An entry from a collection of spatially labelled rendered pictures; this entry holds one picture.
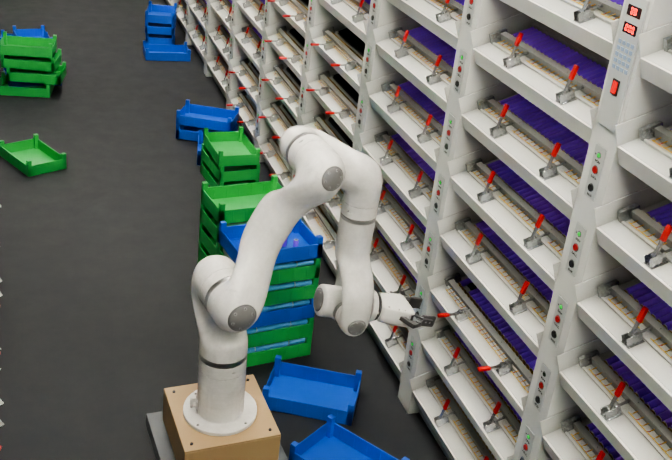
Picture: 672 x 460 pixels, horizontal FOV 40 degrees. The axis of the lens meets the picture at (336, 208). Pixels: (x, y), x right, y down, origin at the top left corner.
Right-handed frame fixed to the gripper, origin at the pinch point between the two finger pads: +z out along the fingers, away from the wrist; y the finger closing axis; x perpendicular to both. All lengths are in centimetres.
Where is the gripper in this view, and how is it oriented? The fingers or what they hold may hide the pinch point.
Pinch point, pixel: (424, 311)
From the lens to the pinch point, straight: 253.5
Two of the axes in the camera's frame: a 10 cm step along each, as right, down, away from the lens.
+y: 3.1, 4.4, -8.4
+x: 3.0, -8.9, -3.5
